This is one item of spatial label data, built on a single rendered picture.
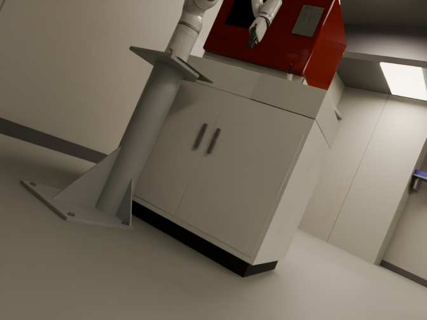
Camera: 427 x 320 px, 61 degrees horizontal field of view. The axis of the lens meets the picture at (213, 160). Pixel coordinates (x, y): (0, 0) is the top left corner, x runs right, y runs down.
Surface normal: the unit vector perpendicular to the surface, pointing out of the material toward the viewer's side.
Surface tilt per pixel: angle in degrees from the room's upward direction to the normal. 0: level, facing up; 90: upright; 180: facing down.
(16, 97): 90
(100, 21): 90
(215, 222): 90
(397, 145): 90
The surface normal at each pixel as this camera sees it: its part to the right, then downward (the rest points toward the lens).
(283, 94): -0.40, -0.20
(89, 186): 0.73, 0.30
